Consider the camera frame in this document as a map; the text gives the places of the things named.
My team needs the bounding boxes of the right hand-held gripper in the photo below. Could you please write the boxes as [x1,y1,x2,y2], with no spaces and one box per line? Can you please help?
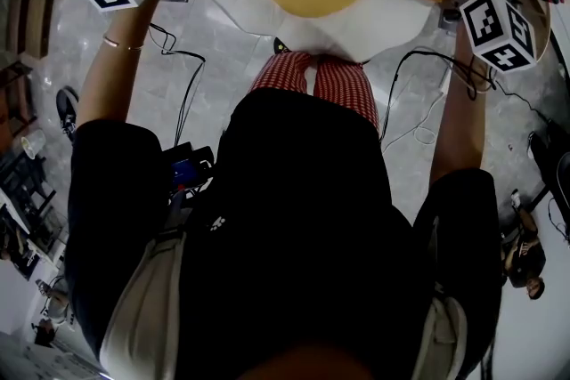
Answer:
[438,0,538,72]

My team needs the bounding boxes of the person's left forearm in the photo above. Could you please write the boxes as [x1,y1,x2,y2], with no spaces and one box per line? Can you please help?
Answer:
[76,0,168,130]

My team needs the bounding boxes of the person's right forearm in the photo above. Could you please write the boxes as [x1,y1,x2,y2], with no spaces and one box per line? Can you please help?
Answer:
[429,28,500,188]

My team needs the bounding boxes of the white egg-shaped floor cushion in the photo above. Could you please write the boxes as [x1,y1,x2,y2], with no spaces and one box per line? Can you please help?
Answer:
[202,0,446,66]

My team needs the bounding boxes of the black sneaker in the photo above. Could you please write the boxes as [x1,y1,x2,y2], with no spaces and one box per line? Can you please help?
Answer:
[56,86,80,143]

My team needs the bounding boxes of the brown wooden cabinet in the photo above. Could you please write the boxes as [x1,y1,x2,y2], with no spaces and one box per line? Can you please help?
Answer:
[0,61,39,139]

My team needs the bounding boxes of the red checked trousers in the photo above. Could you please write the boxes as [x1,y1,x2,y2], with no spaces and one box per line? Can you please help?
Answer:
[250,50,379,133]

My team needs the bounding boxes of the clear plastic cup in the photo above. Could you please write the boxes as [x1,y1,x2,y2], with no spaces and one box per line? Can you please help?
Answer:
[20,129,47,160]

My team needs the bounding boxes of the person's black shirt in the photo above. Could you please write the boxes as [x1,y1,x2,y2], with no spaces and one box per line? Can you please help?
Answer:
[64,86,504,380]

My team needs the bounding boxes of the thin gold bracelet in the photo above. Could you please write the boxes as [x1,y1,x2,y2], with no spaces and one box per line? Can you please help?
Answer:
[101,33,143,53]

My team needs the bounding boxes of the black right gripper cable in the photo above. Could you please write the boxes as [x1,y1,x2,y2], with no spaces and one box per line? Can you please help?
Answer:
[380,50,498,143]

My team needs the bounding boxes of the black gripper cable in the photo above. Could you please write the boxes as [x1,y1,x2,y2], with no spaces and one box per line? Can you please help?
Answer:
[380,50,498,143]
[149,22,207,148]

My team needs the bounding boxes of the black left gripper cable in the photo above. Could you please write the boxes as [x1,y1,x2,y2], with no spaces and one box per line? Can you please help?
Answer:
[149,22,207,148]

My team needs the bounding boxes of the white floor cable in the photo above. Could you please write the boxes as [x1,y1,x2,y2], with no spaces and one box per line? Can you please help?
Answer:
[382,88,449,155]

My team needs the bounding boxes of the black waist recorder box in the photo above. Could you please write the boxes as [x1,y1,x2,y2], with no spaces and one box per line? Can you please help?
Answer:
[162,141,215,198]

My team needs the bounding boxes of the beige left shoulder strap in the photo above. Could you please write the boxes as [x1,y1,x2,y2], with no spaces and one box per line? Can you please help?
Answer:
[100,190,188,380]

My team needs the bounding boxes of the grey right shoulder strap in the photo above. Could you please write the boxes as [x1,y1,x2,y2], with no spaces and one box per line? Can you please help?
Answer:
[411,295,468,380]

